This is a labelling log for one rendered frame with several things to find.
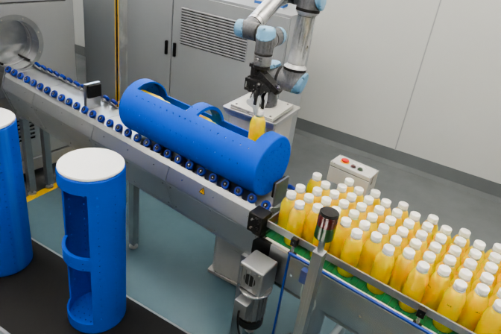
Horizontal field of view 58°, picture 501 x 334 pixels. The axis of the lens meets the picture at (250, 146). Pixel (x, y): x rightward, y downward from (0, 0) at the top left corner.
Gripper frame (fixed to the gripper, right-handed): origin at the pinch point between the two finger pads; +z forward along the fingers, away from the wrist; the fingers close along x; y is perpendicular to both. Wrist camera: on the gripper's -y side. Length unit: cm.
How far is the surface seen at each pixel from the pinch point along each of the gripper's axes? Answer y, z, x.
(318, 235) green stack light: -54, 14, 39
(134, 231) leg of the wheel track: 87, 117, -6
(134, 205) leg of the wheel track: 87, 96, -6
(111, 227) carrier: 35, 54, 51
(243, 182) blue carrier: -5.3, 27.8, 13.1
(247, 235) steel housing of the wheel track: -11, 54, 12
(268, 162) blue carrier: -11.1, 18.8, 5.0
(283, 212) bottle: -27.9, 30.5, 15.1
